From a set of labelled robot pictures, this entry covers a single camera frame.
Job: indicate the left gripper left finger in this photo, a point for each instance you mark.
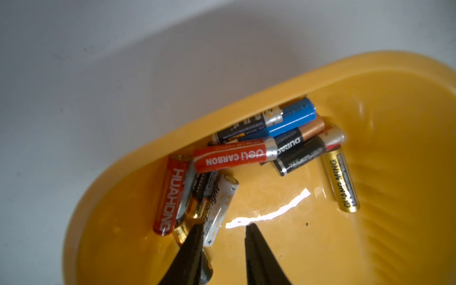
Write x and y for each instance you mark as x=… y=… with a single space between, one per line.
x=186 y=267

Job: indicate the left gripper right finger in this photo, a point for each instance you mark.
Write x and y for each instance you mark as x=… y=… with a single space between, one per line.
x=262 y=266

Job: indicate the black white tip battery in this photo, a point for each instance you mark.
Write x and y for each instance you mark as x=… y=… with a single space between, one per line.
x=295 y=154

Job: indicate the yellow plastic storage box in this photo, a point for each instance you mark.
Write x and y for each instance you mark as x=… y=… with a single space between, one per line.
x=398 y=112

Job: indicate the black gold slim battery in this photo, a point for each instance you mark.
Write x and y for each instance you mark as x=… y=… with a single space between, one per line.
x=202 y=189

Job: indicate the white alkaline AA battery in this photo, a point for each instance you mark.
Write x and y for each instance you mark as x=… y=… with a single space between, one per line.
x=220 y=202

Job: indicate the red Huahong battery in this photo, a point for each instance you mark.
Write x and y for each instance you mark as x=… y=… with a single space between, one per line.
x=171 y=195

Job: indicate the gold Guangming battery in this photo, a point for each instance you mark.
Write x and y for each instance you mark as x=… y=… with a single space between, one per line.
x=340 y=180

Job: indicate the red Deli carbon battery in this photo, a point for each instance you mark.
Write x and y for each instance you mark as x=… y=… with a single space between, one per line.
x=226 y=156

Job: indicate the black Duracell battery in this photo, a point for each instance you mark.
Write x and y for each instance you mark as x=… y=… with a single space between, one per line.
x=294 y=138

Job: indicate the black silver battery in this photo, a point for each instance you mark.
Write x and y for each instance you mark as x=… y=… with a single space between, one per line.
x=248 y=126

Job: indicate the blue battery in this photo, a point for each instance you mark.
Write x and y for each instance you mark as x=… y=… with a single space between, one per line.
x=294 y=115

